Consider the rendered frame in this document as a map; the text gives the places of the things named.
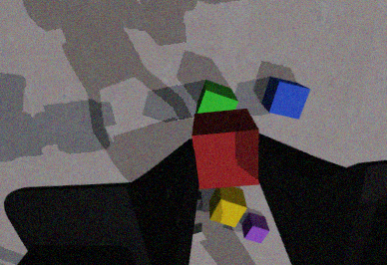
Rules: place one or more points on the red block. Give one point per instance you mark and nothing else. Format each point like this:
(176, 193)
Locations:
(225, 145)

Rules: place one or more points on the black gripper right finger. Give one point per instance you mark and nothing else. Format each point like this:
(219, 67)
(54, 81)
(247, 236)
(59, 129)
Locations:
(323, 211)

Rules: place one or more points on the yellow cube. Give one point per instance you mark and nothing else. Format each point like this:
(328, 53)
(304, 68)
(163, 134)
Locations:
(227, 205)

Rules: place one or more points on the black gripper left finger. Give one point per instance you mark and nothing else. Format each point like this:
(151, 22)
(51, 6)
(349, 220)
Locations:
(153, 215)

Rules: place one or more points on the purple cube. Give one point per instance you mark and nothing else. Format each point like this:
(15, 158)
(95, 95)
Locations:
(254, 227)

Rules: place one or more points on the blue cube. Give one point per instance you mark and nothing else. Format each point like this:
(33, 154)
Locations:
(285, 98)

